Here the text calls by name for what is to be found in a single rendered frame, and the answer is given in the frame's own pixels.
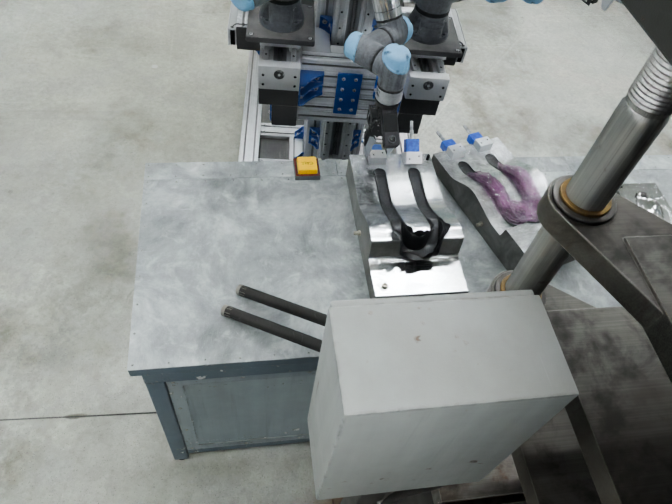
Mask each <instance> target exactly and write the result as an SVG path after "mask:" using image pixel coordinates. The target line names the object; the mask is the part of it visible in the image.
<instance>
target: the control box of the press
mask: <svg viewBox="0 0 672 504"><path fill-rule="evenodd" d="M578 395H579V392H578V389H577V387H576V384H575V382H574V379H573V377H572V374H571V372H570V369H569V367H568V364H567V362H566V359H565V357H564V354H563V352H562V349H561V347H560V345H559V342H558V340H557V337H556V335H555V332H554V330H553V327H552V325H551V322H550V320H549V317H548V315H547V312H546V310H545V307H544V305H543V302H542V300H541V298H540V296H539V295H534V293H533V290H531V289H530V290H513V291H495V292H478V293H460V294H443V295H426V296H408V297H391V298H374V299H356V300H339V301H331V302H330V306H329V309H328V313H327V318H326V324H325V329H324V334H323V339H322V345H321V350H320V355H319V360H318V366H317V371H316V376H315V381H314V387H313V392H312V397H311V402H310V408H309V413H308V418H307V419H308V429H309V438H310V447H311V457H312V466H313V476H314V485H315V494H316V499H317V500H325V499H333V498H342V497H343V499H342V501H341V503H340V504H394V503H395V502H397V501H399V500H401V499H403V498H406V497H408V496H412V495H416V494H420V493H424V492H429V491H433V490H436V489H439V488H441V487H443V486H445V485H453V484H462V483H471V482H479V481H481V480H482V479H483V478H484V477H485V476H486V475H488V474H489V473H490V472H491V471H492V470H493V469H494V468H496V467H497V466H498V465H499V464H500V463H501V462H502V461H503V460H505V459H506V458H507V457H508V456H509V455H510V454H511V453H513V452H514V451H515V450H516V449H517V448H518V447H519V446H521V445H522V444H523V443H524V442H525V441H526V440H527V439H529V438H530V437H531V436H532V435H533V434H534V433H535V432H537V431H538V430H539V429H540V428H541V427H542V426H543V425H545V424H546V423H547V422H548V421H549V420H550V419H551V418H553V417H554V416H555V415H556V414H557V413H558V412H559V411H561V410H562V409H563V408H564V407H565V406H566V405H567V404H569V403H570V402H571V401H572V400H573V399H574V398H575V397H577V396H578ZM393 491H395V492H393ZM387 492H393V493H392V494H390V495H388V496H387V497H386V498H385V499H384V500H382V498H383V497H384V496H385V494H386V493H387Z"/></svg>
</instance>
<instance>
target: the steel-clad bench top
mask: <svg viewBox="0 0 672 504"><path fill-rule="evenodd" d="M515 158H516V159H517V160H519V161H521V162H523V163H526V164H529V165H532V166H534V167H536V168H537V169H538V170H539V171H540V172H541V173H542V174H543V176H544V177H545V179H546V181H547V182H548V184H550V183H551V182H552V181H553V180H554V179H556V178H558V177H560V176H564V175H574V174H575V172H576V171H577V169H578V167H579V166H580V164H581V163H582V161H583V159H584V158H585V156H561V157H515ZM318 162H319V168H320V175H321V177H320V180H295V175H294V167H293V161H241V162H177V163H145V173H144V184H143V196H142V207H141V218H140V229H139V241H138V252H137V263H136V274H135V286H134V297H133V308H132V319H131V331H130V342H129V353H128V364H127V371H135V370H148V369H162V368H175V367H189V366H202V365H216V364H229V363H243V362H256V361H270V360H283V359H297V358H311V357H319V355H320V352H317V351H314V350H312V349H309V348H307V347H304V346H301V345H299V344H296V343H293V342H291V341H288V340H286V339H283V338H280V337H278V336H275V335H272V334H270V333H267V332H265V331H262V330H259V329H257V328H254V327H251V326H249V325H246V324H244V323H241V322H238V321H236V320H233V319H230V318H228V317H225V316H223V315H221V308H222V307H223V305H225V304H226V305H229V306H232V307H235V308H237V309H240V310H243V311H245V312H248V313H251V314H253V315H256V316H259V317H261V318H264V319H267V320H270V321H272V322H275V323H278V324H280V325H283V326H286V327H288V328H291V329H294V330H296V331H299V332H302V333H304V334H307V335H310V336H312V337H315V338H318V339H321V340H322V339H323V334H324V329H325V327H324V326H322V325H319V324H316V323H313V322H311V321H308V320H305V319H302V318H300V317H297V316H294V315H291V314H289V313H286V312H283V311H280V310H278V309H275V308H272V307H269V306H266V305H264V304H261V303H258V302H255V301H253V300H250V299H247V298H244V297H242V296H239V295H237V294H236V288H237V286H238V285H239V284H241V285H244V286H247V287H250V288H253V289H256V290H259V291H262V292H264V293H267V294H270V295H273V296H276V297H279V298H281V299H284V300H287V301H290V302H293V303H296V304H298V305H301V306H304V307H307V308H310V309H313V310H315V311H318V312H321V313H324V314H327V313H328V309H329V306H330V302H331V301H339V300H356V299H370V296H369V291H368V286H367V280H366V275H365V270H364V265H363V260H362V255H361V250H360V245H359V240H358V235H354V231H357V230H356V225H355V220H354V215H353V209H352V204H351V199H350V194H349V189H348V184H347V179H346V171H347V165H348V160H318ZM337 173H338V174H337ZM436 177H437V175H436ZM437 180H438V184H439V187H440V190H441V194H442V197H443V200H444V203H445V205H446V206H447V208H448V209H449V210H450V211H451V212H452V213H453V214H454V216H455V217H456V218H457V219H458V221H459V223H460V225H461V228H462V232H463V236H464V240H463V243H462V246H461V248H460V251H459V254H458V256H459V262H460V265H461V268H462V271H463V274H464V277H465V280H466V284H467V287H468V290H469V292H468V293H478V292H486V291H487V289H488V287H489V285H490V284H491V282H492V280H493V279H494V277H496V276H497V275H498V274H499V273H501V272H503V271H507V270H506V268H505V267H504V266H503V264H502V263H501V262H500V260H499V259H498V258H497V256H496V255H495V254H494V252H493V251H492V250H491V248H490V247H489V245H488V244H487V243H486V241H485V240H484V239H483V237H482V236H481V235H480V233H479V232H478V231H477V229H476V228H475V227H474V225H473V224H472V223H471V221H470V220H469V219H468V217H467V216H466V214H465V213H464V212H463V210H462V209H461V208H460V206H459V205H458V204H457V202H456V201H455V200H454V198H453V197H452V196H451V194H450V193H449V192H448V190H447V189H446V187H445V186H444V185H443V183H442V182H441V181H440V179H439V178H438V177H437ZM628 183H656V185H657V186H658V188H659V190H660V191H661V193H662V194H663V196H664V197H665V199H666V201H667V202H668V204H669V205H670V207H671V209H672V155H644V156H643V157H642V159H641V160H640V161H639V163H638V164H637V165H636V167H635V168H634V169H633V171H632V172H631V173H630V175H629V176H628V177H627V179H626V180H625V181H624V183H623V184H628ZM549 285H551V286H553V287H555V288H557V289H559V290H562V291H564V292H566V293H568V294H570V295H572V296H574V297H576V298H578V299H580V300H582V301H584V302H586V303H588V304H590V305H592V306H594V307H596V308H603V307H618V306H622V305H621V304H620V303H619V302H618V301H617V300H616V299H615V298H614V297H613V296H612V295H611V294H610V293H609V292H608V291H607V290H606V289H605V288H604V287H603V286H602V285H601V284H600V283H599V282H598V281H597V280H595V279H594V278H593V277H592V276H591V275H590V274H589V273H588V272H587V271H586V270H585V269H584V268H583V267H582V266H581V265H580V264H579V263H578V262H577V261H576V260H574V261H572V262H569V263H566V264H564V265H562V266H561V268H560V269H559V271H558V272H557V273H556V275H555V276H554V277H553V279H552V280H551V281H550V283H549Z"/></svg>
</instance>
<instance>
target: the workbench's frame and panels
mask: <svg viewBox="0 0 672 504"><path fill-rule="evenodd" d="M318 360H319V357H311V358H297V359H283V360H270V361H256V362H243V363H229V364H216V365H202V366H189V367H175V368H162V369H148V370H135V371H128V373H129V375H130V377H131V376H142V378H143V381H144V383H145V385H146V387H147V390H148V392H149V395H150V397H151V400H152V403H153V405H154V408H155V410H156V413H157V415H158V418H159V420H160V423H161V426H162V428H163V431H164V433H165V436H166V438H167V441H168V444H169V446H170V449H171V451H172V454H173V456H174V459H175V460H178V459H179V460H184V459H188V458H189V453H197V452H207V451H217V450H227V449H237V448H247V447H257V446H267V445H278V444H288V443H298V442H308V441H310V438H309V429H308V419H307V418H308V413H309V408H310V402H311V397H312V392H313V387H314V381H315V376H316V371H317V366H318Z"/></svg>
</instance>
